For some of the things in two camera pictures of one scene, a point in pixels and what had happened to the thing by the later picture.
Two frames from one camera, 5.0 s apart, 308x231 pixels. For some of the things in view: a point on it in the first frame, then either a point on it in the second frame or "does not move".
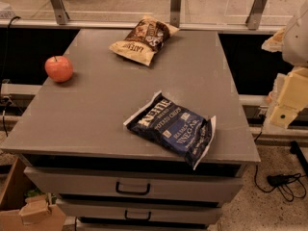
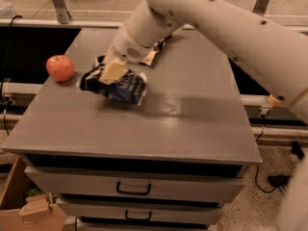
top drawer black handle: (132, 192) does not move
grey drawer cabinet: (76, 150) does not move
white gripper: (296, 41) to (125, 51)
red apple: (59, 68) does not move
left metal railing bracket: (61, 13) does not move
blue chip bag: (176, 126) to (129, 89)
